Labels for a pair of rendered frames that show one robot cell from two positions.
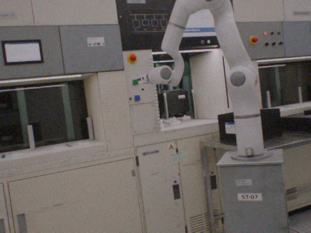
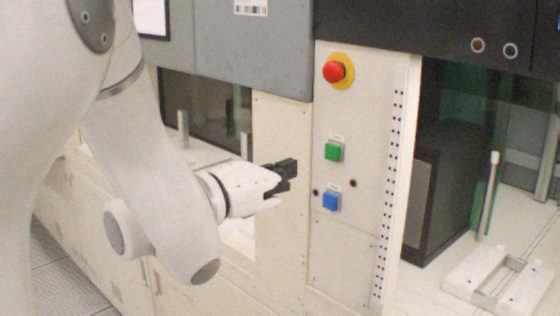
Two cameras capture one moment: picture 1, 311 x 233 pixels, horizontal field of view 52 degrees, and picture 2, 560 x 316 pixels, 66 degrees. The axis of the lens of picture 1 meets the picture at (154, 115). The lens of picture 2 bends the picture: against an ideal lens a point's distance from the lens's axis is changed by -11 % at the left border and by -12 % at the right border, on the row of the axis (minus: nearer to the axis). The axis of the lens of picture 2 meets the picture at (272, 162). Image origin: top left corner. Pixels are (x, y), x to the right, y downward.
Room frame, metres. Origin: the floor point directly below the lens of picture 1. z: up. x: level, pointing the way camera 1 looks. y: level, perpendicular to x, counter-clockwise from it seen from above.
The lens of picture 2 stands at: (1.64, -0.65, 1.51)
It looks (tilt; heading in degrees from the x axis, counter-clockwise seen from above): 22 degrees down; 70
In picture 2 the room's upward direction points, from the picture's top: straight up
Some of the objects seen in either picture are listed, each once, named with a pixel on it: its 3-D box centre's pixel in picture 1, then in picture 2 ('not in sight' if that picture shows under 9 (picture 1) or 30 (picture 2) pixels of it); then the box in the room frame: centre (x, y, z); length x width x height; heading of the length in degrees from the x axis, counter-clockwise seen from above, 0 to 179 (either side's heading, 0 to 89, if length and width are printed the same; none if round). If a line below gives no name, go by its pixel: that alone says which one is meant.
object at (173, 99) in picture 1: (171, 99); not in sight; (2.81, -0.16, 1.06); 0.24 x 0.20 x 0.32; 114
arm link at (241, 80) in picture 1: (242, 91); not in sight; (1.47, -0.41, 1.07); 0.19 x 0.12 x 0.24; 154
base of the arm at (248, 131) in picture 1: (249, 136); not in sight; (1.50, -0.43, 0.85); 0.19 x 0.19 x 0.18
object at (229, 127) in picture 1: (249, 125); not in sight; (2.01, -0.58, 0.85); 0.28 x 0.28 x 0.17; 32
